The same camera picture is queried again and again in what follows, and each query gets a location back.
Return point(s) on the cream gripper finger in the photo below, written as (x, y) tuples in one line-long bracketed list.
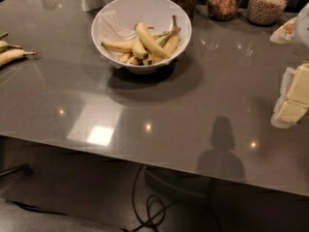
[(293, 102)]

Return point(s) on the long banana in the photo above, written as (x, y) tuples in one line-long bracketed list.
[(142, 30)]

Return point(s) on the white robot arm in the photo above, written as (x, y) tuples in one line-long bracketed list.
[(300, 37)]

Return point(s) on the right banana with stem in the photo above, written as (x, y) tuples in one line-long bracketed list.
[(172, 46)]

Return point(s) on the greenish banana in bowl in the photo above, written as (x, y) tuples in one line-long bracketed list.
[(164, 38)]

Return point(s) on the short middle banana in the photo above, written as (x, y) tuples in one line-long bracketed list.
[(139, 50)]

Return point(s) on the white bowl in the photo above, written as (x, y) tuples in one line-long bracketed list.
[(156, 13)]

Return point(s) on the small bananas at bowl bottom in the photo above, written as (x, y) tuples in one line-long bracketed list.
[(129, 58)]

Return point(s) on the left banana in bowl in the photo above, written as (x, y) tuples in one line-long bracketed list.
[(116, 46)]

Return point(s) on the paper liner in bowl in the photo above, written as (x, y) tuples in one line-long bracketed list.
[(109, 28)]

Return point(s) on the lower banana on table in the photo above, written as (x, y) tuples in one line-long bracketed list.
[(14, 54)]

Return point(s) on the banana on table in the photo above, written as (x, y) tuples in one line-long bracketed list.
[(4, 46), (14, 54)]

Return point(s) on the middle banana on table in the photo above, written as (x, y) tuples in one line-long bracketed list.
[(4, 46)]

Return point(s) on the cream packet near jars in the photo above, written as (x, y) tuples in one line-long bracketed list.
[(283, 35)]

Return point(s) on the glass jar of chickpeas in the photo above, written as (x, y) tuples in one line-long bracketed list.
[(265, 12)]

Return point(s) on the glass jar with metal lid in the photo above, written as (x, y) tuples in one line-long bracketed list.
[(222, 10)]

